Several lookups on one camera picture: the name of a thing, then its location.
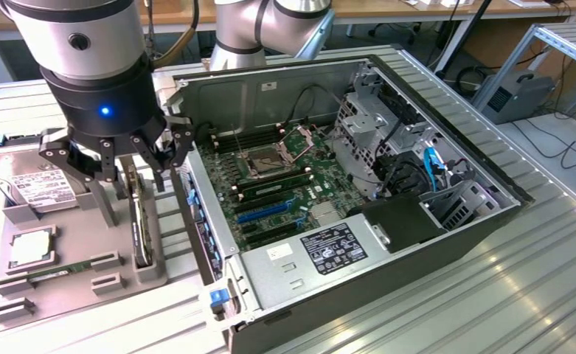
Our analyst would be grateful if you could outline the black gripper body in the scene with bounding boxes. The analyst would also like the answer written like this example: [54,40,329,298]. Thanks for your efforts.
[40,55,171,148]

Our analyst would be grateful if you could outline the graphics card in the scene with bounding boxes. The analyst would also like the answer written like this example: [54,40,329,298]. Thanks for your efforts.
[119,162,156,269]

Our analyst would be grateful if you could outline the silver hard disk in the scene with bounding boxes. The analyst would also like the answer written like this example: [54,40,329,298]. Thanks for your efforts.
[0,142,80,215]

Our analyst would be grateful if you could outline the RAM slot black clips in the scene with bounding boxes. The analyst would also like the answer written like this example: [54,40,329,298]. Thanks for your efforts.
[215,137,287,153]
[226,166,306,186]
[213,128,283,142]
[234,173,313,195]

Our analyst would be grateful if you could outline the RAM slot white clips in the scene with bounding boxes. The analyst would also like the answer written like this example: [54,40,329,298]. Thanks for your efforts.
[211,124,282,136]
[214,133,286,148]
[230,170,309,191]

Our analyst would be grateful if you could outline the CPU socket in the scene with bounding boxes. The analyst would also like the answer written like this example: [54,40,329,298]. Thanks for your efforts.
[238,145,290,178]

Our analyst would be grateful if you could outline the blue expansion slot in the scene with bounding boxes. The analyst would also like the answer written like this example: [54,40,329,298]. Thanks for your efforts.
[235,205,297,224]

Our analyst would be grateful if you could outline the square CPU chip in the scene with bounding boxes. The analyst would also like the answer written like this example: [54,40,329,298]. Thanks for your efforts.
[9,231,56,266]

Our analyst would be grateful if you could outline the grey parts rack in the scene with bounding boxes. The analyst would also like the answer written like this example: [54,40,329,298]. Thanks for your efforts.
[0,153,171,335]

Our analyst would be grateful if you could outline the green motherboard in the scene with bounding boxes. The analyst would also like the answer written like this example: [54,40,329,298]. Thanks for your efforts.
[199,123,370,255]

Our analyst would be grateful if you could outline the silver chipset heatsink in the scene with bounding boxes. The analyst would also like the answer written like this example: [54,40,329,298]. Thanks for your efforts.
[309,204,342,226]

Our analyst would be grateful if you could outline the silver metal drive cage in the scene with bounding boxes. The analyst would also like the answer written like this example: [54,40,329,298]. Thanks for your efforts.
[331,60,446,200]

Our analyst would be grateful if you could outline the silver power supply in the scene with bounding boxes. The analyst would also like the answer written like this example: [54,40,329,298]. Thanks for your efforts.
[238,215,394,311]

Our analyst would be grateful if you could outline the blue case latch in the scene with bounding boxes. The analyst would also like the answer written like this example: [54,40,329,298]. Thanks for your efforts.
[207,290,229,310]

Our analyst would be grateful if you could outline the black plastic shroud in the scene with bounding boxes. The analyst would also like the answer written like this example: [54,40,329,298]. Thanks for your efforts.
[345,193,450,254]

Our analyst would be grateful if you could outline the black office chair base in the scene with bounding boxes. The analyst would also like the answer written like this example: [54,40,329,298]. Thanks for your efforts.
[365,21,422,38]

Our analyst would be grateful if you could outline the perforated metal disk bay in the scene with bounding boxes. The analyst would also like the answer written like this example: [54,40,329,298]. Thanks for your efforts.
[417,178,521,232]

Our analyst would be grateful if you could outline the open black PC case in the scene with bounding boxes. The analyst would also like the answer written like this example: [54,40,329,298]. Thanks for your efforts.
[150,53,536,354]

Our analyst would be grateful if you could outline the grey computer tower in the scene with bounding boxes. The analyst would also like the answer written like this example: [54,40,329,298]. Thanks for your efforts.
[473,72,560,125]

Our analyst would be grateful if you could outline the black pole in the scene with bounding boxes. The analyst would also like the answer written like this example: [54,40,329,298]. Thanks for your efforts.
[433,0,493,77]

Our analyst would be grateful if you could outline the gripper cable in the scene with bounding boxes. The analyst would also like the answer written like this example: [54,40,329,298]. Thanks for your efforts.
[142,0,200,71]

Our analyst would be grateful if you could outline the black power wire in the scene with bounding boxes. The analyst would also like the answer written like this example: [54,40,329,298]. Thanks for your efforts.
[371,149,426,196]

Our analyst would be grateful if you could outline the blue data wire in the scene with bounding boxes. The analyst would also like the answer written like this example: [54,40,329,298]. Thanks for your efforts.
[421,145,450,193]

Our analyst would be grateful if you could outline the coiled black cable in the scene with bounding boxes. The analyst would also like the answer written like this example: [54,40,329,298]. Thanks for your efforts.
[454,64,486,94]

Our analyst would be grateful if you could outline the aluminium frame table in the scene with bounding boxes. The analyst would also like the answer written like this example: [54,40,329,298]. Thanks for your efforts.
[481,20,576,115]

